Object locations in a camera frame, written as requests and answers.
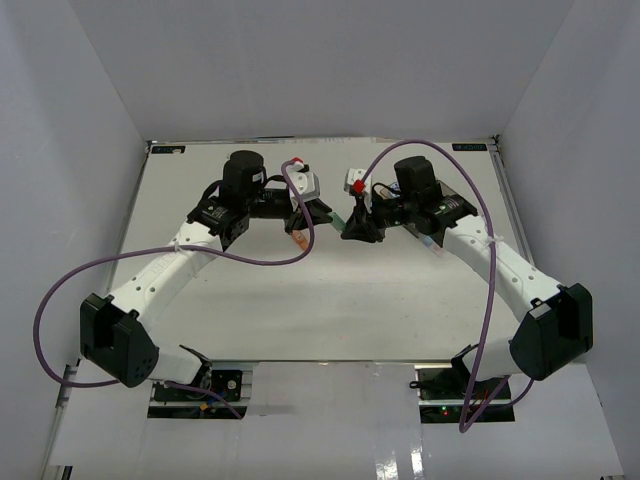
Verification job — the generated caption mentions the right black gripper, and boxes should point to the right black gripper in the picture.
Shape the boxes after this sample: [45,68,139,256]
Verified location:
[339,188,417,244]

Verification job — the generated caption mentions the green correction tape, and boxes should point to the green correction tape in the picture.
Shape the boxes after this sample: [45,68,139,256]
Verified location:
[329,212,346,232]

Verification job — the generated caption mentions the orange correction tape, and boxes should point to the orange correction tape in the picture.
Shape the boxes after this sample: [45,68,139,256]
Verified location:
[291,230,309,250]

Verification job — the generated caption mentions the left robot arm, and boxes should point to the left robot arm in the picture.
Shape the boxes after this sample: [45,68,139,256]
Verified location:
[80,150,331,399]

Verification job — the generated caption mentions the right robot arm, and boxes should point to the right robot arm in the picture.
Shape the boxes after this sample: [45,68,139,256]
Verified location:
[341,156,593,399]

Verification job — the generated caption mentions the amber transparent tray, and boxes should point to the amber transparent tray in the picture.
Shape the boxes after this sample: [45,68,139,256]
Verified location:
[372,182,402,209]

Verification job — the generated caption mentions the right black corner label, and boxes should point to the right black corner label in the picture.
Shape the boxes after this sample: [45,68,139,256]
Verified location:
[452,143,488,152]

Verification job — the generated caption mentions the black corner label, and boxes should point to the black corner label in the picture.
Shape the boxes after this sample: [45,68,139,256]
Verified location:
[150,145,186,155]
[452,143,488,152]

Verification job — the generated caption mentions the left black corner label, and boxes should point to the left black corner label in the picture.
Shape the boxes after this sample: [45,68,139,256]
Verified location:
[150,145,186,155]

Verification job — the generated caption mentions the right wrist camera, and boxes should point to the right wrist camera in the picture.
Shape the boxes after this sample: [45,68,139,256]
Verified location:
[344,168,372,212]

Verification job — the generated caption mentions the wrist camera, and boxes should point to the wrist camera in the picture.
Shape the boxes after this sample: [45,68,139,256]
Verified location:
[286,157,320,208]
[344,168,372,212]

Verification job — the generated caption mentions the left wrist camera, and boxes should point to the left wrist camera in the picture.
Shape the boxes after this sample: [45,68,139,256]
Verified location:
[286,157,320,208]

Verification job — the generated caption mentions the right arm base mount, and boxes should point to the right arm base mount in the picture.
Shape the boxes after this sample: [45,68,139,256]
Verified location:
[409,367,515,425]

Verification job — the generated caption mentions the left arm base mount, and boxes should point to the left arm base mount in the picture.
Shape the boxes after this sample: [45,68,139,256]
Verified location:
[147,368,251,420]

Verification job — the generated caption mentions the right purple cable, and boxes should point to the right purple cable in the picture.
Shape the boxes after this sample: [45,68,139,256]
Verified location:
[357,139,534,434]

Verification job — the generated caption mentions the purple cable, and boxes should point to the purple cable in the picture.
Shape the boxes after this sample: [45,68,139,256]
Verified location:
[32,158,316,389]
[357,139,534,434]

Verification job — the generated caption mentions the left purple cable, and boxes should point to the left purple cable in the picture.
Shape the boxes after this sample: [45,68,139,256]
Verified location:
[32,158,316,389]

